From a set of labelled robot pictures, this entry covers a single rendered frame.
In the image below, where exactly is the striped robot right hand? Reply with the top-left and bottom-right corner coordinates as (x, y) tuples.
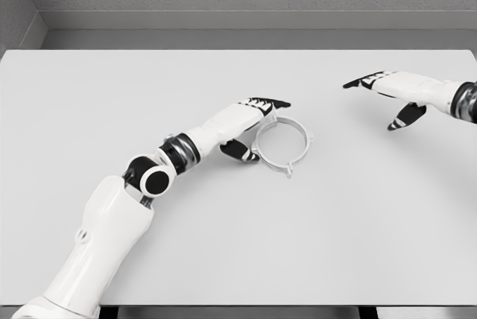
(342, 69), (444, 132)

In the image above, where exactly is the striped robot left hand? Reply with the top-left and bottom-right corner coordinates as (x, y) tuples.
(207, 97), (292, 163)

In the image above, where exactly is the thin white pipe clamp ring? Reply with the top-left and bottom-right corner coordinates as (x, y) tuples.
(251, 113), (314, 180)

